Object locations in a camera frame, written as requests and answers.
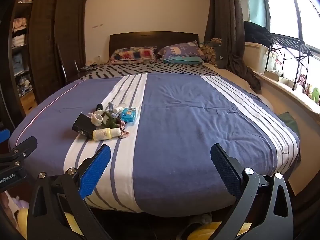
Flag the black cardboard box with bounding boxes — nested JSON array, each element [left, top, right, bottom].
[[72, 113, 96, 140]]

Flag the yellow lotion bottle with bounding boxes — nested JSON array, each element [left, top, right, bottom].
[[92, 128, 121, 141]]

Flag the white tape roll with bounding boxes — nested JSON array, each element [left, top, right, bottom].
[[91, 113, 103, 127]]

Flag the green glass bottle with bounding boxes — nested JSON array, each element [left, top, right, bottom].
[[101, 111, 120, 129]]

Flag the plaid ribbon hair tie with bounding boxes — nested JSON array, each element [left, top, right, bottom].
[[117, 121, 131, 139]]

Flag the small white tube bottle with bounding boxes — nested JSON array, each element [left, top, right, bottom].
[[112, 106, 124, 114]]

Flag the blue wet wipes pack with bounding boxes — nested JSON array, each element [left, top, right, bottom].
[[120, 107, 137, 123]]

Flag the yellow fluffy slipper left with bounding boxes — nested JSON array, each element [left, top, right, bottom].
[[17, 208, 83, 239]]

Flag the dark wooden wardrobe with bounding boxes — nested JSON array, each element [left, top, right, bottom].
[[1, 0, 87, 126]]

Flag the black zebra pattern sheet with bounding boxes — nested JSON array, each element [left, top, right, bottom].
[[80, 60, 219, 80]]

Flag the blue white striped bedspread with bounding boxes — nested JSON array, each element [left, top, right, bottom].
[[9, 73, 300, 217]]

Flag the white storage box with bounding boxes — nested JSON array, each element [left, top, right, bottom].
[[243, 42, 272, 74]]

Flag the plaid multicolour pillow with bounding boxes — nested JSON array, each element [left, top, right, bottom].
[[108, 47, 157, 64]]

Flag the teal pillow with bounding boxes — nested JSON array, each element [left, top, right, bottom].
[[163, 56, 204, 64]]

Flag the black metal drying rack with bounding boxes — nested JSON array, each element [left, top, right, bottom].
[[265, 33, 313, 92]]

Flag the brown floral cushion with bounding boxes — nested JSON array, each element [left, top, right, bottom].
[[200, 38, 222, 68]]

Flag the purple elephant pillow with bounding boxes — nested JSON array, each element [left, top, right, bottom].
[[157, 41, 205, 60]]

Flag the dark wooden headboard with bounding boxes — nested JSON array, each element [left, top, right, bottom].
[[109, 31, 199, 57]]

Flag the brown curtain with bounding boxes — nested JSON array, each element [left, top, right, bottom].
[[204, 0, 261, 93]]

